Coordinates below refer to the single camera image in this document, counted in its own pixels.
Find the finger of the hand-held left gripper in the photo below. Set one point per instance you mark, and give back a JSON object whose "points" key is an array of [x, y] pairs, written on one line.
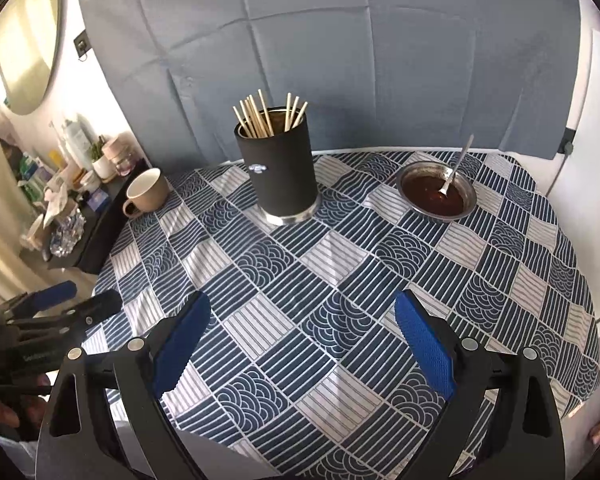
{"points": [[52, 295], [102, 304]]}

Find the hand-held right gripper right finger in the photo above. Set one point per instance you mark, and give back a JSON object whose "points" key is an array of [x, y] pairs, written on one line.
{"points": [[425, 345]]}

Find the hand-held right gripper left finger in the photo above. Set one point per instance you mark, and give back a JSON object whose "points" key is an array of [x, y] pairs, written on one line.
{"points": [[182, 342]]}

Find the black cylindrical utensil holder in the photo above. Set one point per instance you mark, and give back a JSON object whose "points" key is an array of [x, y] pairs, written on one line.
{"points": [[280, 175]]}

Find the pile of wooden chopsticks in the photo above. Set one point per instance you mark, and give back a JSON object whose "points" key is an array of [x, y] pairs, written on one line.
{"points": [[260, 117]]}

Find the person's left hand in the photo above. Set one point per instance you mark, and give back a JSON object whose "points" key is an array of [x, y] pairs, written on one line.
{"points": [[5, 412]]}

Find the crumpled clear plastic wrap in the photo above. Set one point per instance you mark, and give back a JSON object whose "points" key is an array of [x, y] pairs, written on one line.
{"points": [[67, 235]]}

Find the black side shelf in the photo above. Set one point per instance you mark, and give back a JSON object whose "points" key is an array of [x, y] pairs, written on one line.
{"points": [[97, 230]]}

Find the cluster of toiletry bottles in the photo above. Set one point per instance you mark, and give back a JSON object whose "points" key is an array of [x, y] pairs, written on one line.
{"points": [[45, 180]]}

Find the beige mug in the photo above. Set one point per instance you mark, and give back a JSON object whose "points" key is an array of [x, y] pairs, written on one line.
{"points": [[147, 195]]}

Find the blue white patterned tablecloth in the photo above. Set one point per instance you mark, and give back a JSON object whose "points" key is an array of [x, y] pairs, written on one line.
{"points": [[330, 270]]}

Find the white pot with green plant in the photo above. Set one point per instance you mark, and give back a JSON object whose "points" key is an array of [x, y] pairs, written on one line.
{"points": [[102, 165]]}

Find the pink glass jar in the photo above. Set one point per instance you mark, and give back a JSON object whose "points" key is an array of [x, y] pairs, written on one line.
{"points": [[121, 162]]}

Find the metal bowl with dark sauce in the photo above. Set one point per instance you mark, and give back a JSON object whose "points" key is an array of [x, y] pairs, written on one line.
{"points": [[430, 195]]}

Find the metal spoon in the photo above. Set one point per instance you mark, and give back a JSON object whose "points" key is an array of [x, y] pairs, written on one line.
{"points": [[457, 165]]}

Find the black clamp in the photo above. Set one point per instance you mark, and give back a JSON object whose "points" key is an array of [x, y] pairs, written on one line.
{"points": [[568, 144]]}

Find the wall socket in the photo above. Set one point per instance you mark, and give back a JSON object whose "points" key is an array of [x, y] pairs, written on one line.
{"points": [[82, 45]]}

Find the oval wall mirror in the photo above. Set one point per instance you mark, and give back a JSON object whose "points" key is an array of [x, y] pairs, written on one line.
{"points": [[27, 35]]}

